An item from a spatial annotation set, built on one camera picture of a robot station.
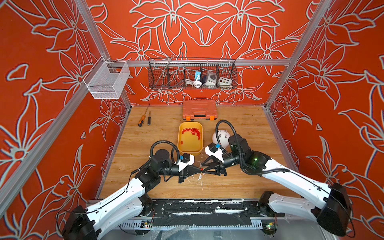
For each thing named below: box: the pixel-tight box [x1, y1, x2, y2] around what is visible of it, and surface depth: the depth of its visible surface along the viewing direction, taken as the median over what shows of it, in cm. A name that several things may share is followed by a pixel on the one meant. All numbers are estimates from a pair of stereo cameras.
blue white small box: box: [194, 71, 202, 81], surface depth 85 cm
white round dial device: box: [205, 72, 217, 86], surface depth 93 cm
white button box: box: [219, 77, 233, 90], surface depth 96 cm
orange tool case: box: [182, 99, 218, 121], surface depth 116 cm
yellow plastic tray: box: [177, 121, 204, 156], surface depth 102 cm
